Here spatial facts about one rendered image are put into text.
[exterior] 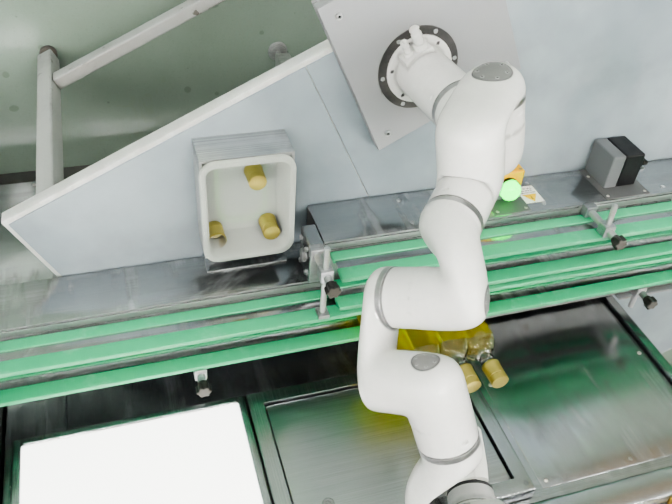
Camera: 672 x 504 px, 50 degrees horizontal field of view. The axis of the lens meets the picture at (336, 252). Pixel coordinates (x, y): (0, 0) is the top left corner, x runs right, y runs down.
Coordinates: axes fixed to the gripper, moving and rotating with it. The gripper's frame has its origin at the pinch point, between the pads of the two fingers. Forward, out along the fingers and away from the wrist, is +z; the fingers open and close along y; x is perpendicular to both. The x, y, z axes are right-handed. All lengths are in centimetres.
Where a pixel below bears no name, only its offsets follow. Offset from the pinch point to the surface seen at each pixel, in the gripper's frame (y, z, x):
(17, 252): -15, 59, 95
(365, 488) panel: -12.7, -6.5, 15.1
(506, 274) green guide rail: 6.3, 30.7, -15.0
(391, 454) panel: -12.7, 0.6, 9.7
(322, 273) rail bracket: 16.3, 18.9, 23.6
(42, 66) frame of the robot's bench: 19, 90, 91
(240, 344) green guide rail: -3.4, 19.4, 38.8
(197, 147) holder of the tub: 34, 32, 46
